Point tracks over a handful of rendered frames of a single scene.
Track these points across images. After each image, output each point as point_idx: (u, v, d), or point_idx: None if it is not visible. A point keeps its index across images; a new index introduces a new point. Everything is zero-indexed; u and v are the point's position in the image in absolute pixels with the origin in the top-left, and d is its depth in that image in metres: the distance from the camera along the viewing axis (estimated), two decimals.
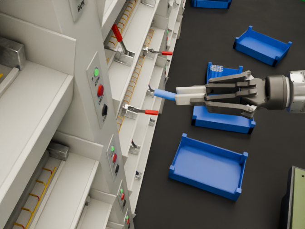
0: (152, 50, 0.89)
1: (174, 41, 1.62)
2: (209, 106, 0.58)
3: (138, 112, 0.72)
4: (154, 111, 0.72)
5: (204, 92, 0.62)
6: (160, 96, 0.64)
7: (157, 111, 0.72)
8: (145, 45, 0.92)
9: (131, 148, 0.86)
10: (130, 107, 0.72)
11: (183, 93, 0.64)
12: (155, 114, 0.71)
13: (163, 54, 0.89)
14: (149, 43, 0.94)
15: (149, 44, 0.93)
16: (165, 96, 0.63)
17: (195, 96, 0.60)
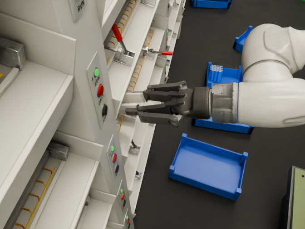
0: (152, 50, 0.89)
1: (174, 41, 1.62)
2: (140, 116, 0.61)
3: None
4: None
5: (141, 97, 0.66)
6: None
7: None
8: (145, 45, 0.92)
9: (131, 148, 0.86)
10: None
11: (124, 99, 0.68)
12: None
13: (163, 54, 0.89)
14: (149, 43, 0.94)
15: (149, 44, 0.93)
16: None
17: (130, 106, 0.63)
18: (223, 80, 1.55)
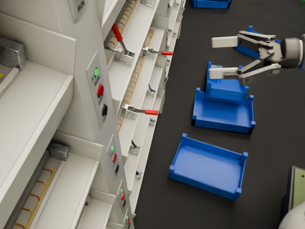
0: (152, 50, 0.89)
1: (174, 41, 1.62)
2: None
3: (138, 112, 0.72)
4: (154, 111, 0.72)
5: (236, 72, 0.66)
6: None
7: (157, 111, 0.72)
8: (145, 45, 0.92)
9: (131, 148, 0.86)
10: (130, 107, 0.72)
11: (215, 72, 0.67)
12: (155, 114, 0.71)
13: (163, 54, 0.89)
14: (149, 43, 0.94)
15: (149, 44, 0.93)
16: None
17: (229, 45, 0.76)
18: (223, 80, 1.55)
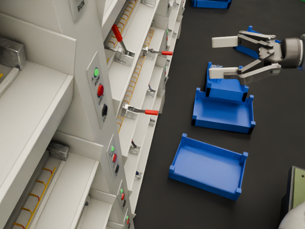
0: (152, 50, 0.89)
1: (174, 41, 1.62)
2: None
3: (138, 112, 0.72)
4: (154, 111, 0.72)
5: (236, 72, 0.66)
6: None
7: (157, 111, 0.72)
8: (145, 45, 0.92)
9: (131, 148, 0.86)
10: (130, 107, 0.72)
11: (215, 72, 0.67)
12: (155, 114, 0.71)
13: (163, 54, 0.89)
14: (149, 43, 0.94)
15: (149, 44, 0.93)
16: None
17: (229, 44, 0.76)
18: (223, 80, 1.55)
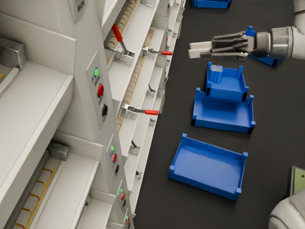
0: (152, 50, 0.89)
1: (174, 41, 1.62)
2: None
3: (138, 112, 0.72)
4: (154, 111, 0.72)
5: (210, 52, 0.84)
6: None
7: (157, 111, 0.72)
8: (145, 45, 0.92)
9: (131, 148, 0.86)
10: (130, 107, 0.72)
11: (194, 52, 0.85)
12: (155, 114, 0.71)
13: (163, 54, 0.89)
14: (149, 43, 0.94)
15: (149, 44, 0.93)
16: None
17: None
18: (223, 80, 1.55)
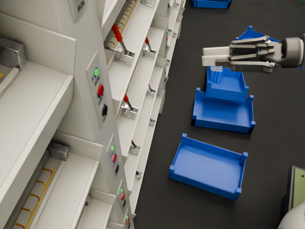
0: (147, 52, 0.89)
1: (174, 41, 1.62)
2: None
3: (129, 107, 0.71)
4: None
5: (228, 60, 0.70)
6: None
7: None
8: None
9: (131, 148, 0.86)
10: (124, 107, 0.72)
11: (208, 59, 0.71)
12: None
13: (146, 42, 0.86)
14: None
15: None
16: None
17: None
18: (223, 80, 1.55)
